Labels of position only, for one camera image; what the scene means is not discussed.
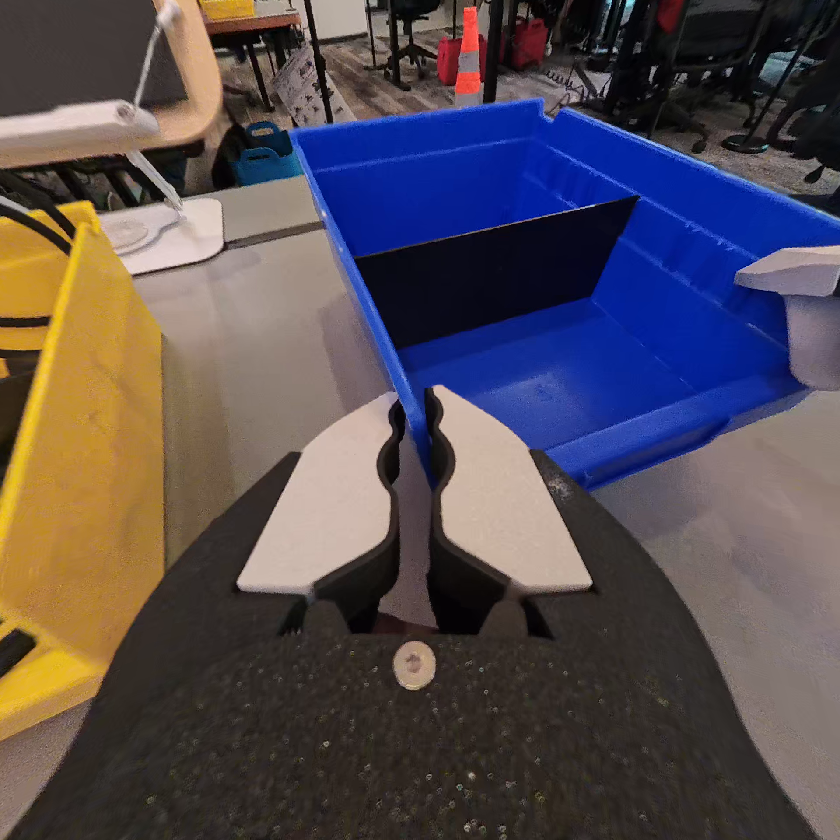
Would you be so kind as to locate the yellow storage bin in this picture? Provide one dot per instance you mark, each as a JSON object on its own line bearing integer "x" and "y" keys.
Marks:
{"x": 85, "y": 459}

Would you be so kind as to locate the black bin divider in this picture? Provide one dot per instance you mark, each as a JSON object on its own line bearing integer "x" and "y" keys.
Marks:
{"x": 492, "y": 275}

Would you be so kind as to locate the red storage bin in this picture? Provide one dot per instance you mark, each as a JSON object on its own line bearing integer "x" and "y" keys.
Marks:
{"x": 525, "y": 43}
{"x": 446, "y": 62}

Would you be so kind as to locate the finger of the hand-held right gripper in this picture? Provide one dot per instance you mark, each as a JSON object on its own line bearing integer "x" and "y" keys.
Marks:
{"x": 800, "y": 272}

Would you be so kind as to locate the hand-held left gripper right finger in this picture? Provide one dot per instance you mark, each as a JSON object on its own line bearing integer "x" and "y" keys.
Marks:
{"x": 505, "y": 518}

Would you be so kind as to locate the printed paper sheet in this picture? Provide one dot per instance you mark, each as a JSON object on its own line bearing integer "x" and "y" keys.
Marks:
{"x": 308, "y": 92}

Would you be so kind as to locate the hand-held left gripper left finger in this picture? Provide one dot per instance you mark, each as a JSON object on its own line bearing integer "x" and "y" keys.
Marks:
{"x": 315, "y": 518}

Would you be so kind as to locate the orange traffic cone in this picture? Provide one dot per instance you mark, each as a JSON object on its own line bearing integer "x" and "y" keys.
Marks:
{"x": 469, "y": 65}

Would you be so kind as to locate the blue storage bin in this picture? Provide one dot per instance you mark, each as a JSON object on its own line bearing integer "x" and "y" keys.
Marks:
{"x": 558, "y": 387}

